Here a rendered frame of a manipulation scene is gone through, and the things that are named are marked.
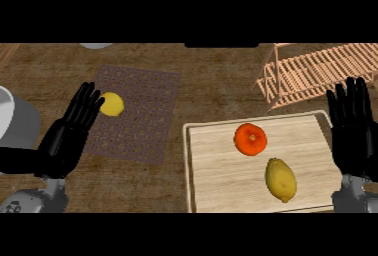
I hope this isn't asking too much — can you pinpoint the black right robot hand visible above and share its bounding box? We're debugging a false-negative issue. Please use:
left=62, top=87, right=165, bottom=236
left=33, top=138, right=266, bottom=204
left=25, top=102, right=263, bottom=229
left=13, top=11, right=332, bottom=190
left=325, top=76, right=378, bottom=183

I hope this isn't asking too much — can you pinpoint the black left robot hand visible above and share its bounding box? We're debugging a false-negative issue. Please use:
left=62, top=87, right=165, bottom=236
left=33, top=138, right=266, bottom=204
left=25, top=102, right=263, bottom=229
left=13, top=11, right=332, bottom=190
left=0, top=81, right=106, bottom=180

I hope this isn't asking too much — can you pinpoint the pale wooden tiered shelf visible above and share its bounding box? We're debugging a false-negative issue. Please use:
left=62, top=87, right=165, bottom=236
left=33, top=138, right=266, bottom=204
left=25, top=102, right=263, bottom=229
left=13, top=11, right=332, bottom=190
left=253, top=43, right=378, bottom=114

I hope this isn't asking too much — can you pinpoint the pale wooden tray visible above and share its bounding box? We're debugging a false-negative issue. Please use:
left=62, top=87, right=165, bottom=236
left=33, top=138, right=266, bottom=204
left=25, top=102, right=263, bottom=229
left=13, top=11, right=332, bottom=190
left=182, top=110, right=344, bottom=214

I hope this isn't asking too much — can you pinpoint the yellow lemon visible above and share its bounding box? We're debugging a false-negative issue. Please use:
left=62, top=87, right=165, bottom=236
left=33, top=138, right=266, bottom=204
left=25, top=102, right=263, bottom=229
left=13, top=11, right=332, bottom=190
left=99, top=92, right=126, bottom=117

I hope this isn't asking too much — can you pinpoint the brown patterned placemat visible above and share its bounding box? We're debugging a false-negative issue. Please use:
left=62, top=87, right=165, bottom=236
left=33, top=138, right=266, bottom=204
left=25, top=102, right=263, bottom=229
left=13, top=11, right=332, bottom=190
left=81, top=64, right=182, bottom=166

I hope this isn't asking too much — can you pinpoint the orange tangerine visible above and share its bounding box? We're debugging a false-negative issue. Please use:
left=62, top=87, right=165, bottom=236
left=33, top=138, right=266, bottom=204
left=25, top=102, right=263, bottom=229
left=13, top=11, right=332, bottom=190
left=233, top=122, right=269, bottom=157

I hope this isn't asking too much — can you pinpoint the grey round object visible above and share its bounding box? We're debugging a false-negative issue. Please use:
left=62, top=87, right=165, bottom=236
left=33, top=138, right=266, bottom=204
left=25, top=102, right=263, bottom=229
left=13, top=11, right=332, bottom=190
left=78, top=43, right=115, bottom=50

